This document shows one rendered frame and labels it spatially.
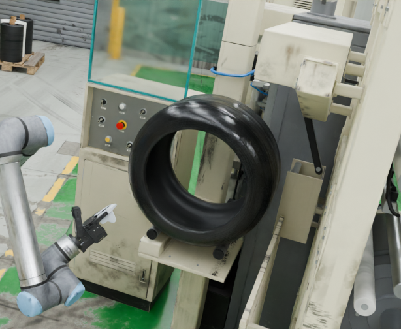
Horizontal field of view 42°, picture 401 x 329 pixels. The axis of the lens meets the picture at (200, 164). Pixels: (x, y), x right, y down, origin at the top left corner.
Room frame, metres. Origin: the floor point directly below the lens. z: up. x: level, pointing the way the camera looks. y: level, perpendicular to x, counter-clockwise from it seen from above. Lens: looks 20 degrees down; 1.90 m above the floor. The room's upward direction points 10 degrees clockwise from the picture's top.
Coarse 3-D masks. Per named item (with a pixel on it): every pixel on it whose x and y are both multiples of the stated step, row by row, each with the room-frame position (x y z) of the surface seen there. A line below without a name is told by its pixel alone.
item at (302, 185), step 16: (288, 176) 2.03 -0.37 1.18; (304, 176) 2.01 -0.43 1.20; (320, 176) 2.18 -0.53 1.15; (288, 192) 2.03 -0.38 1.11; (304, 192) 2.01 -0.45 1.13; (288, 208) 2.02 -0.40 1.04; (304, 208) 2.01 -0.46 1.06; (288, 224) 2.02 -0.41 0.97; (304, 224) 2.00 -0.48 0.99; (304, 240) 2.00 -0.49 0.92
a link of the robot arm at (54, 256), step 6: (54, 246) 1.65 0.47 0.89; (42, 252) 1.65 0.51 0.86; (48, 252) 1.63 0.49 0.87; (54, 252) 1.63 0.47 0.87; (60, 252) 1.64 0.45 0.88; (42, 258) 1.61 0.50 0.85; (48, 258) 1.61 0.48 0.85; (54, 258) 1.62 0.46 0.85; (60, 258) 1.63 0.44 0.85; (66, 258) 1.64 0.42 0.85; (48, 264) 1.60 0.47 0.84; (54, 264) 1.60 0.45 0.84; (60, 264) 1.61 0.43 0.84; (48, 270) 1.59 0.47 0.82
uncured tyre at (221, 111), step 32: (192, 96) 2.01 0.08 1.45; (224, 96) 2.00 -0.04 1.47; (160, 128) 1.82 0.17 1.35; (192, 128) 1.79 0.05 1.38; (224, 128) 1.77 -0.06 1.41; (256, 128) 1.83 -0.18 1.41; (160, 160) 2.10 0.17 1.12; (256, 160) 1.74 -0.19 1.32; (160, 192) 2.06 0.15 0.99; (256, 192) 1.73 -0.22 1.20; (160, 224) 1.81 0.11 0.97; (192, 224) 1.98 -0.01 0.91; (224, 224) 1.77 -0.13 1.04; (256, 224) 1.76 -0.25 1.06
